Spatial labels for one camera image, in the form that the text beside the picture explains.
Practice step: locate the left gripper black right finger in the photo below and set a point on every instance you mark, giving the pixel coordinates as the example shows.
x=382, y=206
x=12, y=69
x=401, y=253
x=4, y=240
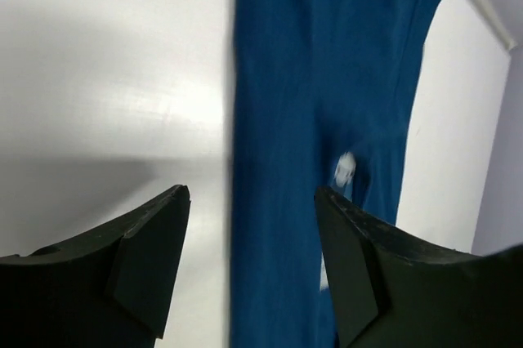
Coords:
x=392, y=289

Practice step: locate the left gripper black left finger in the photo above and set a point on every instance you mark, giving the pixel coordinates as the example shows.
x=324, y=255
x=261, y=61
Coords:
x=110, y=286

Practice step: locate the blue printed t shirt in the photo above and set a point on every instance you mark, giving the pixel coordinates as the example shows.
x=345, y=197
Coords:
x=324, y=94

